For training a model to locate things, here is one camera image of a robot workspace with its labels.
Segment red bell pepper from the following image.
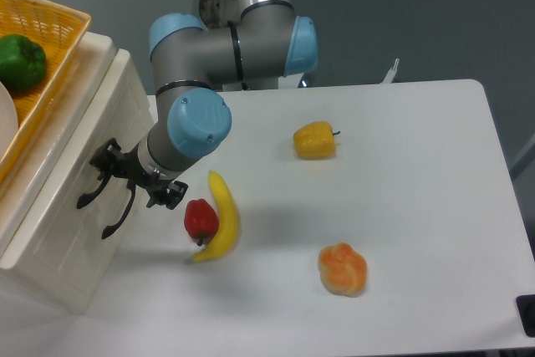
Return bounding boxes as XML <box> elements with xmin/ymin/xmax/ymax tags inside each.
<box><xmin>184</xmin><ymin>198</ymin><xmax>219</xmax><ymax>247</ymax></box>

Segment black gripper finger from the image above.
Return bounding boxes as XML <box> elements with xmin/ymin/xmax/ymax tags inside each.
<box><xmin>89</xmin><ymin>138</ymin><xmax>125</xmax><ymax>181</ymax></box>
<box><xmin>146</xmin><ymin>181</ymin><xmax>188</xmax><ymax>210</ymax></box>

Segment yellow woven basket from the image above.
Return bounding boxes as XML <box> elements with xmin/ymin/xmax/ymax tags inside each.
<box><xmin>1</xmin><ymin>0</ymin><xmax>91</xmax><ymax>181</ymax></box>

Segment black corner device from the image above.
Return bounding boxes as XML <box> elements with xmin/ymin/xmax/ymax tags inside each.
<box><xmin>516</xmin><ymin>294</ymin><xmax>535</xmax><ymax>338</ymax></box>

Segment white table bracket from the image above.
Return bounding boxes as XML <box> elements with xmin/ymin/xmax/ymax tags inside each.
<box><xmin>381</xmin><ymin>58</ymin><xmax>400</xmax><ymax>84</ymax></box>

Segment white drawer cabinet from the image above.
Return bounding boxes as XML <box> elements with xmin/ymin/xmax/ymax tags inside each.
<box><xmin>1</xmin><ymin>33</ymin><xmax>139</xmax><ymax>310</ymax></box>

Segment yellow bell pepper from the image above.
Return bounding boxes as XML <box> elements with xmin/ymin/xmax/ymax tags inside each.
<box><xmin>293</xmin><ymin>121</ymin><xmax>340</xmax><ymax>160</ymax></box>

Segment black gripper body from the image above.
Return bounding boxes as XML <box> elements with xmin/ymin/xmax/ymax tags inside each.
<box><xmin>125</xmin><ymin>151</ymin><xmax>170</xmax><ymax>200</ymax></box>

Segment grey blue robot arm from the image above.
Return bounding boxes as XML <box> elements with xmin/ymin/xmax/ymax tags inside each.
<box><xmin>90</xmin><ymin>0</ymin><xmax>318</xmax><ymax>209</ymax></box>

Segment yellow banana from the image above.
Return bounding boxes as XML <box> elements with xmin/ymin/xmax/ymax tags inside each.
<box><xmin>191</xmin><ymin>171</ymin><xmax>240</xmax><ymax>263</ymax></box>

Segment green bell pepper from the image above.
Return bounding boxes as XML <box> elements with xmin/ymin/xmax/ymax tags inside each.
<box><xmin>1</xmin><ymin>34</ymin><xmax>47</xmax><ymax>94</ymax></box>

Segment orange bread roll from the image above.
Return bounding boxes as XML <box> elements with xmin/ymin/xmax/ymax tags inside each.
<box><xmin>318</xmin><ymin>242</ymin><xmax>368</xmax><ymax>298</ymax></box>

